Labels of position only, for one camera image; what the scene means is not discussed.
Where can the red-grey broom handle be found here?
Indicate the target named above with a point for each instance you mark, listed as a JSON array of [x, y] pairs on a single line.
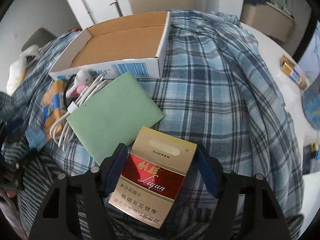
[[116, 3]]

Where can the grey mop handle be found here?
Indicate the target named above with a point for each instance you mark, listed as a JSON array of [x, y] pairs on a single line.
[[88, 10]]

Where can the striped grey fabric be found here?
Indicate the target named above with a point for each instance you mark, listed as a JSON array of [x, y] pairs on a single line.
[[20, 208]]

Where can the gold blue small pack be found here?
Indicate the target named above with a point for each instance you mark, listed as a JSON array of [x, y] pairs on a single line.
[[293, 72]]

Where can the green paper envelope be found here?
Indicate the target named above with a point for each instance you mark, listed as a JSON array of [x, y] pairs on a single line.
[[112, 116]]

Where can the blue plaid shirt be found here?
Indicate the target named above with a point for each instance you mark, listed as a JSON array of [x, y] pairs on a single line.
[[216, 90]]

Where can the white cardboard box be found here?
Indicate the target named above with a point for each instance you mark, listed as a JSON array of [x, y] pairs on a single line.
[[136, 44]]

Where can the dark grey chair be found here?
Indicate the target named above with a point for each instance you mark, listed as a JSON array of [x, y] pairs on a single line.
[[41, 37]]

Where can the white pink plush toy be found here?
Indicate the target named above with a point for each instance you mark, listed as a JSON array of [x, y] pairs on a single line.
[[82, 80]]

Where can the gold red cigarette pack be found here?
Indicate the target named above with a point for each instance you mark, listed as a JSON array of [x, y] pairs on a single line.
[[152, 176]]

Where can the white plastic bag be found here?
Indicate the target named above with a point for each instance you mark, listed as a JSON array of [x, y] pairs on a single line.
[[18, 69]]

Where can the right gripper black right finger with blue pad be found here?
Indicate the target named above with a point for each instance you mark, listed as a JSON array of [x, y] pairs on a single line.
[[246, 206]]

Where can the beige vanity cabinet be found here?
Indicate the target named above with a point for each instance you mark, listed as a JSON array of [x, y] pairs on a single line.
[[269, 20]]

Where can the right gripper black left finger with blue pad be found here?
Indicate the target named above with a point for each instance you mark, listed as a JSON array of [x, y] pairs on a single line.
[[58, 218]]

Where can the orange blue cigarette pack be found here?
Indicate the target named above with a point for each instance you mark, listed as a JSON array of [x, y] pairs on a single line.
[[53, 106]]

